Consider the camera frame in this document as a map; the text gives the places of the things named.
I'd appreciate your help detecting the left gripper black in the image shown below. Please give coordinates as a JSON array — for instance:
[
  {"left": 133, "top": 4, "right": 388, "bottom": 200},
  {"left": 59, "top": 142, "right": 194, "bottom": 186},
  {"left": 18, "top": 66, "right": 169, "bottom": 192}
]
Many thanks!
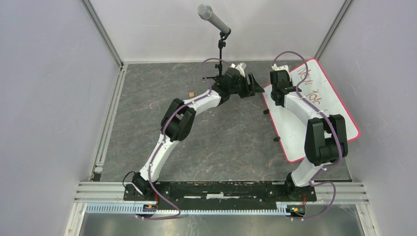
[{"left": 229, "top": 73, "right": 264, "bottom": 99}]

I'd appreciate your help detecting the pink-framed whiteboard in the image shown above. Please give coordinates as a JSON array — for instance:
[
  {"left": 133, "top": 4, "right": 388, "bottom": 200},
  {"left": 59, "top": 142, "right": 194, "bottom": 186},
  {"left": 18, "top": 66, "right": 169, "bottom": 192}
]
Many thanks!
[{"left": 263, "top": 59, "right": 360, "bottom": 163}]

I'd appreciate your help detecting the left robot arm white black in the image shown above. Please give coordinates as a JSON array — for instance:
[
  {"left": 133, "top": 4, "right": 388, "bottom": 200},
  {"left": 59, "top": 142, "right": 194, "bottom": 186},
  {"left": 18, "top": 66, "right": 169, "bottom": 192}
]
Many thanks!
[{"left": 132, "top": 67, "right": 264, "bottom": 201}]

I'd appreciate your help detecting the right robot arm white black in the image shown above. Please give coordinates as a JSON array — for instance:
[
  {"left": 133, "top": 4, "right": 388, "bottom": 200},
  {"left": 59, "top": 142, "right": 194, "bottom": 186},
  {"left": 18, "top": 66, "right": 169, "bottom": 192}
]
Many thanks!
[{"left": 270, "top": 68, "right": 348, "bottom": 201}]

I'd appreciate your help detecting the black microphone tripod stand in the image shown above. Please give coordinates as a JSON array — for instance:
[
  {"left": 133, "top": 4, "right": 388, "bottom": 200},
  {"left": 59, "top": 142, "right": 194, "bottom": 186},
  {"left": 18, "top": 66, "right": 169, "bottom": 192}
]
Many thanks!
[{"left": 201, "top": 30, "right": 234, "bottom": 90}]

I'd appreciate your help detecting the silver microphone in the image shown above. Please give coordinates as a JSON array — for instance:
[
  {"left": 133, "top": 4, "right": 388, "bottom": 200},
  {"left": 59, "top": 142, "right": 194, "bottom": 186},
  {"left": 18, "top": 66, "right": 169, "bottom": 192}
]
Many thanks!
[{"left": 197, "top": 4, "right": 231, "bottom": 35}]

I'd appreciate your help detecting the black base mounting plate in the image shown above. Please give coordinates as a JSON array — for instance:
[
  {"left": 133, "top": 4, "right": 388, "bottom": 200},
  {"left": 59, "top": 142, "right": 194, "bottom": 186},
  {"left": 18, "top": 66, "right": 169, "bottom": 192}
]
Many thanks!
[{"left": 123, "top": 181, "right": 317, "bottom": 211}]

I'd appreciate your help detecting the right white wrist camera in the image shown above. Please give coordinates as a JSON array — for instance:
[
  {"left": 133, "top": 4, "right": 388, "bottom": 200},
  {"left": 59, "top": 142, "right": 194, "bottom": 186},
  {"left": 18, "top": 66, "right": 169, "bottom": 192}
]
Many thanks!
[{"left": 271, "top": 63, "right": 289, "bottom": 72}]

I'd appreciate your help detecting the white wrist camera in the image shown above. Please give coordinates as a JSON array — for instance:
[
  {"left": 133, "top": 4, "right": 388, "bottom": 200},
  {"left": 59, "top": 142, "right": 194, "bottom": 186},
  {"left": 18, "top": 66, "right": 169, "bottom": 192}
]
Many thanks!
[
  {"left": 230, "top": 62, "right": 247, "bottom": 78},
  {"left": 271, "top": 63, "right": 289, "bottom": 72}
]

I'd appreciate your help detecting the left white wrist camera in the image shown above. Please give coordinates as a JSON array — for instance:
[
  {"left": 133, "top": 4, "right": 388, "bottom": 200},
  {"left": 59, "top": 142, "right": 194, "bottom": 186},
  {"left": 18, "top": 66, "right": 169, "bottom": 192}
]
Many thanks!
[{"left": 230, "top": 62, "right": 247, "bottom": 78}]

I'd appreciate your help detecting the grey slotted cable duct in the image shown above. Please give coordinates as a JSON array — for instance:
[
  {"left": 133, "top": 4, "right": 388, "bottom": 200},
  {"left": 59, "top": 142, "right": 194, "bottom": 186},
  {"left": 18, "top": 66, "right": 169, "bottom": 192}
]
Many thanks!
[{"left": 85, "top": 203, "right": 305, "bottom": 216}]

